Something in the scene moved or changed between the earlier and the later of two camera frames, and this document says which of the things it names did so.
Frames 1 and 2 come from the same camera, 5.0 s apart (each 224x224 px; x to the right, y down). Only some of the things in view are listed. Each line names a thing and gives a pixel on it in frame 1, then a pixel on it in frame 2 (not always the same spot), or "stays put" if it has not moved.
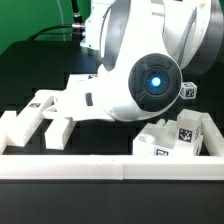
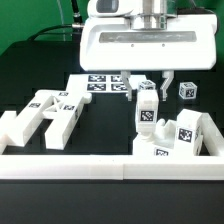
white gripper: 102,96 -> 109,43
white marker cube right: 188,90 stays put
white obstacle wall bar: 111,167 stays put
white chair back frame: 29,119 stays put
